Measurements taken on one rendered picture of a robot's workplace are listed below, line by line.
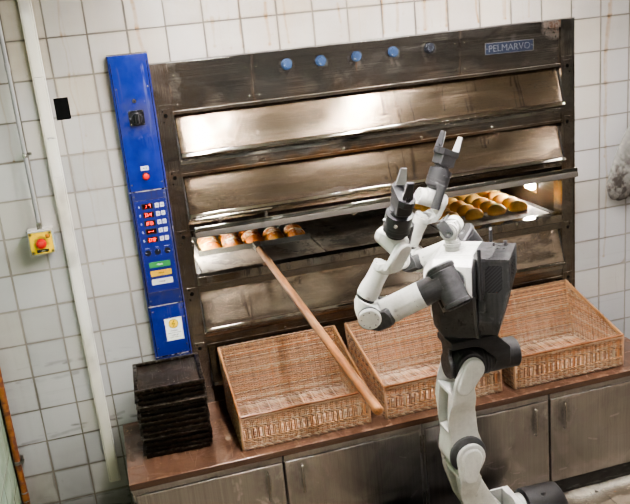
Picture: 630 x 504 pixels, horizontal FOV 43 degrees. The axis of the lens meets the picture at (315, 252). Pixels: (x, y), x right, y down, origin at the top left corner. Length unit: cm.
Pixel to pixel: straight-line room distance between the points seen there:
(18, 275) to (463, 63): 213
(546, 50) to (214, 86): 155
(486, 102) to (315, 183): 88
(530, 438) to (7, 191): 245
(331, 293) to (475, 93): 112
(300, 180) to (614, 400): 172
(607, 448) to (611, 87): 169
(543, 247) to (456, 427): 135
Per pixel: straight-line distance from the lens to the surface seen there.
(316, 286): 370
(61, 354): 364
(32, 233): 341
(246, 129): 347
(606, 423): 397
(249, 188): 351
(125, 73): 336
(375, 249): 373
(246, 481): 337
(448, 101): 375
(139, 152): 339
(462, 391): 298
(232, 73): 346
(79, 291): 353
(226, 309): 363
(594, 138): 415
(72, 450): 383
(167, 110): 341
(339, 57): 356
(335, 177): 360
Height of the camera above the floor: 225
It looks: 17 degrees down
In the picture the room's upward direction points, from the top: 6 degrees counter-clockwise
